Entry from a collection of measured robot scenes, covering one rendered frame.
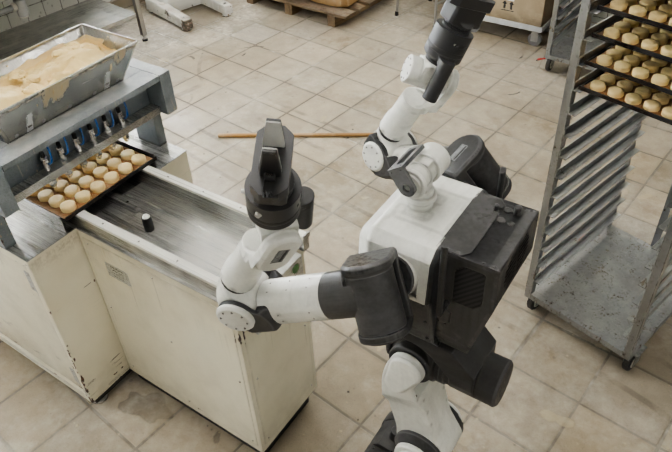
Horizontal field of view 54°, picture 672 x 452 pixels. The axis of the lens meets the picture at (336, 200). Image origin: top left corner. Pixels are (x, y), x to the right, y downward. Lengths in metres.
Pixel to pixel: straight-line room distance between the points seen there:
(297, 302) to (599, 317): 1.87
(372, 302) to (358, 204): 2.41
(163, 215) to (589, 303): 1.76
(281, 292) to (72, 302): 1.33
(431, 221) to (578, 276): 1.84
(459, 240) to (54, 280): 1.52
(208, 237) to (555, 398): 1.49
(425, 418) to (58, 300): 1.32
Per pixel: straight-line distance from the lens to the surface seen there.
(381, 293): 1.17
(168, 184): 2.37
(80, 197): 2.34
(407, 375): 1.58
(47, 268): 2.36
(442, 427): 1.83
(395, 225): 1.28
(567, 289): 3.00
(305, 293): 1.23
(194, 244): 2.16
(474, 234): 1.27
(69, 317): 2.51
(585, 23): 2.25
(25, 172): 2.28
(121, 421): 2.84
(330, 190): 3.66
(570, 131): 2.47
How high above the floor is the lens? 2.24
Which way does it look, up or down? 39 degrees down
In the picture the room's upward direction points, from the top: 3 degrees counter-clockwise
